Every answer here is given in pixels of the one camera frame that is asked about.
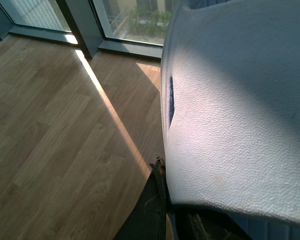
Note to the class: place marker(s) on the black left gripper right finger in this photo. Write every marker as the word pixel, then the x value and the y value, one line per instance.
pixel 203 224

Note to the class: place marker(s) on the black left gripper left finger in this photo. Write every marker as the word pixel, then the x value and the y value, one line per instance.
pixel 148 219

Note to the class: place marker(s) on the light blue slide slipper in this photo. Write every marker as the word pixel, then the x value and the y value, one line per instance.
pixel 230 109

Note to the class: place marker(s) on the grey window frame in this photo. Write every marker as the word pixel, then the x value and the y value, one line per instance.
pixel 91 25

